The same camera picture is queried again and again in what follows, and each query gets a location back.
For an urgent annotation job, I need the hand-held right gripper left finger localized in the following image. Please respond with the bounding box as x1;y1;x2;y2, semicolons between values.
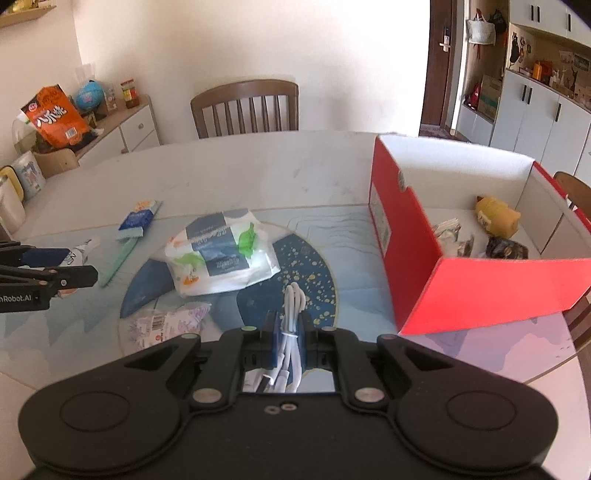
120;310;284;408

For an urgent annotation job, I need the white wet wipes pack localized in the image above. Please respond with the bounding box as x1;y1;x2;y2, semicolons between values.
165;209;281;297

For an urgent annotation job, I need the blue printed white pack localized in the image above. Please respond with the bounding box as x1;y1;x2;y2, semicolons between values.
11;151;47;201

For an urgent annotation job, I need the brown cardboard carton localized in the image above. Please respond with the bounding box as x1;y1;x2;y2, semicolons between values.
477;75;503;121

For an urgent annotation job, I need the green toothbrush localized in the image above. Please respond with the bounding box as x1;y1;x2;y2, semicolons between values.
98;237;140;288

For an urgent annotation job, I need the light wooden basket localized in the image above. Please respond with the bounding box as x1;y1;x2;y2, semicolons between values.
33;148;79;178

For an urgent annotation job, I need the wooden wall shelf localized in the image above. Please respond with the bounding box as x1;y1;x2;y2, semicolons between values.
0;4;57;28

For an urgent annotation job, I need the light hanging tote bag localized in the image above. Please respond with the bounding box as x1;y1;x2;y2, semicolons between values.
466;11;496;44

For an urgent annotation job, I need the dark wooden door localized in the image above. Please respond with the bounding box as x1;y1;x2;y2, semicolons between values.
419;0;458;127

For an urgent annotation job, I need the small blue globe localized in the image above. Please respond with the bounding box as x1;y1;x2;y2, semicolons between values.
76;80;103;112

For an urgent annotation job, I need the brown wooden chair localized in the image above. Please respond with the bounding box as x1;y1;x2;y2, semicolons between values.
190;79;300;140
553;172;591;354

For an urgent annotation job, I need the black snack packet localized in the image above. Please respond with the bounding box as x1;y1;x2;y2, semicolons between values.
486;236;529;260

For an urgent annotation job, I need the white sideboard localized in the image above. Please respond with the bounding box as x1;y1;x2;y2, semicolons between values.
74;95;162;167

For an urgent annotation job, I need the red lidded jar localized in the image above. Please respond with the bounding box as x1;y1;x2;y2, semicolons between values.
121;78;140;109

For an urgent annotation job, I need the white wooden cabinet unit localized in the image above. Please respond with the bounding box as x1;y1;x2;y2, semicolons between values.
455;0;591;185

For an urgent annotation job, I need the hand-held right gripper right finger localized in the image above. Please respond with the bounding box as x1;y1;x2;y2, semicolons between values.
298;311;455;408

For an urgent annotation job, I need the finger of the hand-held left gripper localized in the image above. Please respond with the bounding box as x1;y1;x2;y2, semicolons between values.
0;241;72;268
0;264;99;296

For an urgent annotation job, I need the orange snack bag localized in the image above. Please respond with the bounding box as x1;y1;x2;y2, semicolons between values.
21;84;90;149

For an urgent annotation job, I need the red cardboard box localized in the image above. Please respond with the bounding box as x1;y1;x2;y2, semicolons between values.
368;135;591;336

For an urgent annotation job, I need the white cable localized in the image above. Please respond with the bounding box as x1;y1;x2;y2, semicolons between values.
240;284;308;393

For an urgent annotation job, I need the yellow plush toy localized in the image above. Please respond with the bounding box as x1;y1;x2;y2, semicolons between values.
475;195;522;239

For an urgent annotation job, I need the clear pink packet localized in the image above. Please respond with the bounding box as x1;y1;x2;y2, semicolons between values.
130;302;213;355

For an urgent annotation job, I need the white orange snack packet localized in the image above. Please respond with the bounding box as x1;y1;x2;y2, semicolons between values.
58;235;101;297

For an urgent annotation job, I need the brown white snack packet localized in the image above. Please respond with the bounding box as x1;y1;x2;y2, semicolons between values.
433;218;476;257

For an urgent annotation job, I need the white yellow-rimmed container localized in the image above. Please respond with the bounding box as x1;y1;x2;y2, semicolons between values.
0;166;26;232

